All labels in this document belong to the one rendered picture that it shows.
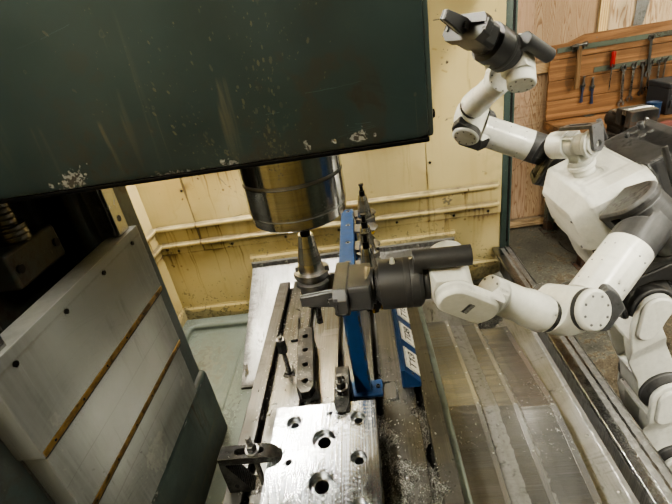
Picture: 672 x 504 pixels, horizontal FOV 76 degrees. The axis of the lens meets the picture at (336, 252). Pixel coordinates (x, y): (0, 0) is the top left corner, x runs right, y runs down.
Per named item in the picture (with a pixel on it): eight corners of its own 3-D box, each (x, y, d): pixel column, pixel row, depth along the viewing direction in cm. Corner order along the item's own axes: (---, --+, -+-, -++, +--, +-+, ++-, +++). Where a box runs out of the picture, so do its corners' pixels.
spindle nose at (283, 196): (265, 200, 80) (249, 135, 74) (351, 190, 77) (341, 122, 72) (240, 239, 66) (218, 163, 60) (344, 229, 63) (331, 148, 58)
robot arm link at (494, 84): (515, 28, 100) (482, 63, 112) (517, 63, 98) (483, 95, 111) (539, 34, 101) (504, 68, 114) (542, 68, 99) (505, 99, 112)
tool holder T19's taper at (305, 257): (300, 263, 78) (294, 229, 75) (324, 261, 77) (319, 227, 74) (296, 276, 74) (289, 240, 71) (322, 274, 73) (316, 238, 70)
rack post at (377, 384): (382, 381, 115) (369, 288, 101) (383, 396, 110) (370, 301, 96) (345, 384, 116) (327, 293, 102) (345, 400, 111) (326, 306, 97)
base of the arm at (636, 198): (639, 261, 97) (684, 225, 94) (670, 275, 85) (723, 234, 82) (590, 215, 97) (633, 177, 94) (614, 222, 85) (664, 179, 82)
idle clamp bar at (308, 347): (317, 343, 133) (313, 326, 130) (319, 408, 110) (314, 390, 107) (301, 345, 133) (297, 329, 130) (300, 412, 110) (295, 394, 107)
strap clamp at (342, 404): (354, 396, 112) (346, 352, 105) (355, 440, 100) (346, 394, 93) (341, 398, 112) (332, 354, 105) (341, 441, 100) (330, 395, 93)
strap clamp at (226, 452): (291, 474, 95) (276, 428, 88) (289, 489, 92) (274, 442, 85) (233, 479, 96) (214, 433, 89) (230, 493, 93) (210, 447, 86)
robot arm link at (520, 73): (481, 41, 102) (511, 59, 109) (483, 82, 100) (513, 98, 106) (525, 12, 93) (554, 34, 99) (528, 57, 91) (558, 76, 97)
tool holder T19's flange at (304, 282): (299, 273, 80) (297, 261, 79) (331, 271, 79) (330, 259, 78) (293, 291, 74) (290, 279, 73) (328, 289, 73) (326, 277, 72)
